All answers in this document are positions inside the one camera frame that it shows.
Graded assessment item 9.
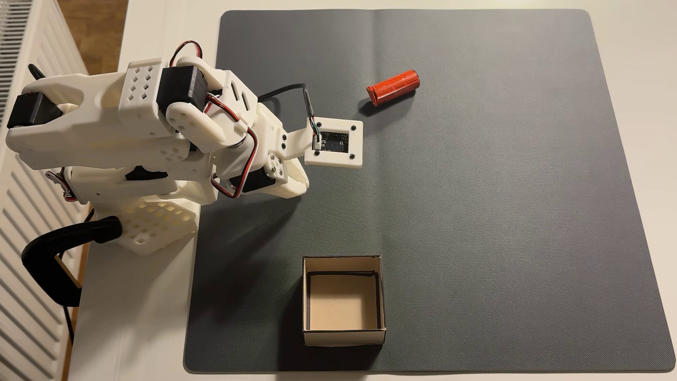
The red cylinder object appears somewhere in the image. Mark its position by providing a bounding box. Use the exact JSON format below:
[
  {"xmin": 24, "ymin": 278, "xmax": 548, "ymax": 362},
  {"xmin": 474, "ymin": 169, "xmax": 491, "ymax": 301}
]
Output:
[{"xmin": 366, "ymin": 70, "xmax": 421, "ymax": 108}]

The open cardboard box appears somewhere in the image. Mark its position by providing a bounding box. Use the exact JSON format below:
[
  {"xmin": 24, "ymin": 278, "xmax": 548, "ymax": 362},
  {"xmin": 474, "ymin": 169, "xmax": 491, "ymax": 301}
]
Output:
[{"xmin": 302, "ymin": 255, "xmax": 387, "ymax": 347}]

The dark grey table mat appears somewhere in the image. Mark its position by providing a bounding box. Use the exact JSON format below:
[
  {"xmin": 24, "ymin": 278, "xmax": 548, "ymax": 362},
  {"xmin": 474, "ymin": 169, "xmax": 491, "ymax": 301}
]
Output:
[{"xmin": 183, "ymin": 9, "xmax": 677, "ymax": 374}]

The black table clamp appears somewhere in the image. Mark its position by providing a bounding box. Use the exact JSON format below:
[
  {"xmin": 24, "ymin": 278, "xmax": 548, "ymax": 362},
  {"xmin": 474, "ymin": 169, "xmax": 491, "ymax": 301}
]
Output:
[{"xmin": 21, "ymin": 216, "xmax": 123, "ymax": 308}]

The white radiator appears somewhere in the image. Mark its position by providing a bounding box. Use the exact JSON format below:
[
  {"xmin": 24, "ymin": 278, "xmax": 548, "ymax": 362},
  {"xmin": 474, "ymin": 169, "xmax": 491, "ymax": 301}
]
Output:
[{"xmin": 0, "ymin": 0, "xmax": 93, "ymax": 381}]

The red black servo wire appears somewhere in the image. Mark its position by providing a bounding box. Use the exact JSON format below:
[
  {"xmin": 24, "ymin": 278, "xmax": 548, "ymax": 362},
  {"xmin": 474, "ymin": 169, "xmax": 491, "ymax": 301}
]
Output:
[{"xmin": 203, "ymin": 92, "xmax": 260, "ymax": 200}]

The white square camera box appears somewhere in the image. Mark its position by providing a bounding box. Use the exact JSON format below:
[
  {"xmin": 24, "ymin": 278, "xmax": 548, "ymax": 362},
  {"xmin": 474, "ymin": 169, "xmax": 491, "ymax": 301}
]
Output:
[{"xmin": 286, "ymin": 117, "xmax": 364, "ymax": 169}]

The thin black power cable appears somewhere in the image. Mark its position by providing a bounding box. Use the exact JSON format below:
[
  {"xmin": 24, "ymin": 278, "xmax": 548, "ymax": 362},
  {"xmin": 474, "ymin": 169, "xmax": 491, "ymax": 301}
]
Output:
[{"xmin": 55, "ymin": 209, "xmax": 96, "ymax": 345}]

